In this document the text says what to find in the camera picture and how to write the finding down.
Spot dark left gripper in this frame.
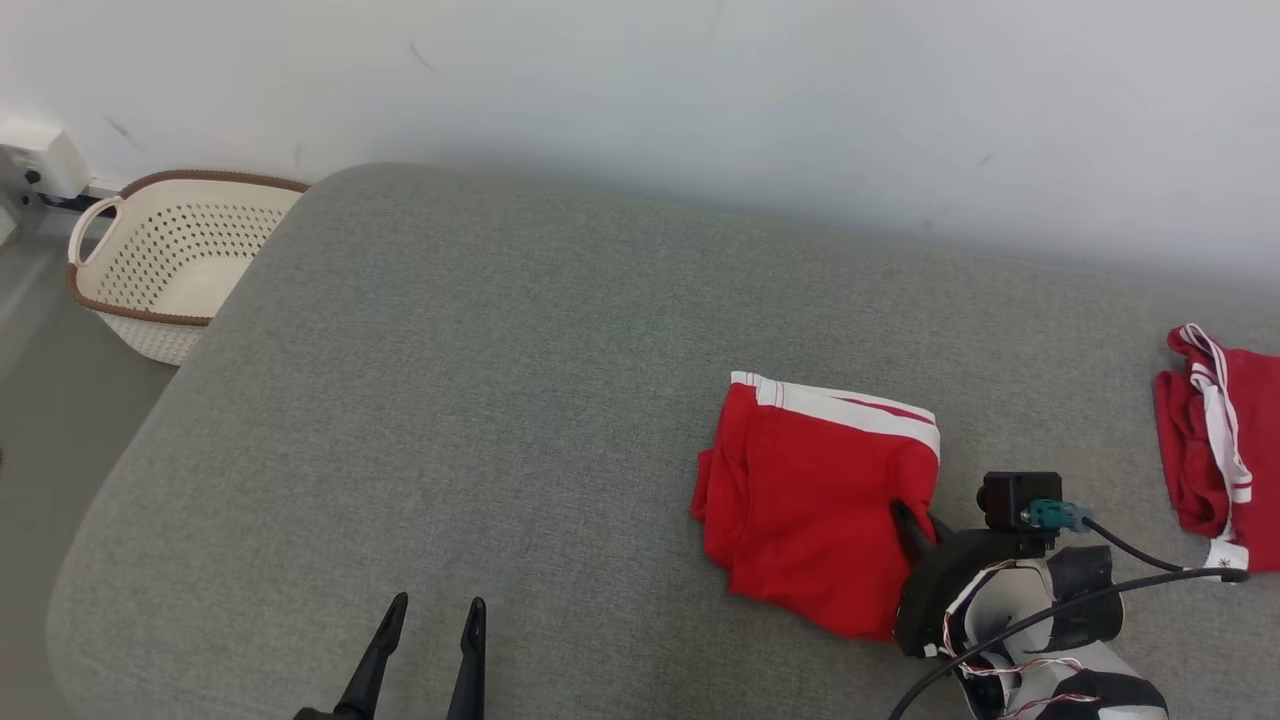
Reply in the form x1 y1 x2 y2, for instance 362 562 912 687
293 592 488 720

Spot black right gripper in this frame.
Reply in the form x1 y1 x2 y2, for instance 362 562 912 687
890 498 1061 656

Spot red shorts white trim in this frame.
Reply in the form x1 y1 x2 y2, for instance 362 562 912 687
690 371 942 643

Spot red basketball jersey white sleeves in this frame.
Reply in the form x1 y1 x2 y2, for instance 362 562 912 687
1155 323 1280 576

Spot cream perforated laundry basket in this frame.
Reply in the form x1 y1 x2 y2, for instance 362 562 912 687
67 170 311 367

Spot black cable teal connector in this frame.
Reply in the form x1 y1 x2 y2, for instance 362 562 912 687
888 498 1251 720

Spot thin red white wires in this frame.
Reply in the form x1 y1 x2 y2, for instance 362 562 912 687
940 560 1101 720

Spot black wall power plug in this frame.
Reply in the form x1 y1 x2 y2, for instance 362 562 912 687
20 170 106 213

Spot white wall socket box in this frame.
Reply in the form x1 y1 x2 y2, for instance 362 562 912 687
0 120 96 201

